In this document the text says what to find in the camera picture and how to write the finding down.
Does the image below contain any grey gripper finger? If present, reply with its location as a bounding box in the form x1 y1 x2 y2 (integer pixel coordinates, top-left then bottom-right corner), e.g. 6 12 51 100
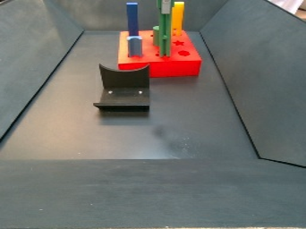
162 0 171 14

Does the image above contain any green three prong peg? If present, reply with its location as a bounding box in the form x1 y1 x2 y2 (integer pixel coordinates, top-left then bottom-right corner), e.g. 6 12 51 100
157 0 175 57

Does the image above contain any yellow two prong peg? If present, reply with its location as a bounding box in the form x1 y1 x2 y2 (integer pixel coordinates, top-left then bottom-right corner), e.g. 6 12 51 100
171 2 185 36

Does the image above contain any red peg board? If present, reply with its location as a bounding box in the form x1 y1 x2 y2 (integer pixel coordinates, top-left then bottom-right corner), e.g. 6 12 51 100
118 30 202 77

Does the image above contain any green cylinder peg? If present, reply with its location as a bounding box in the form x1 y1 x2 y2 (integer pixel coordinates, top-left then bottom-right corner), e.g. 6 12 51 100
153 25 159 47

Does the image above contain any dark blue square peg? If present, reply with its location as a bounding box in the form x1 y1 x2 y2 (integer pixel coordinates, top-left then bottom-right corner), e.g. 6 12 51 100
126 2 139 36

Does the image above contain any light blue notched peg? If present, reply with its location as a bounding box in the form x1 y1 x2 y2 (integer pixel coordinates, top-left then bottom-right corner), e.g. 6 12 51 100
127 36 142 57

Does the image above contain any black curved bracket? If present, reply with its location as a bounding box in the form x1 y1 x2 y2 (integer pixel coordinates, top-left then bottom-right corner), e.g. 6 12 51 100
94 65 151 112

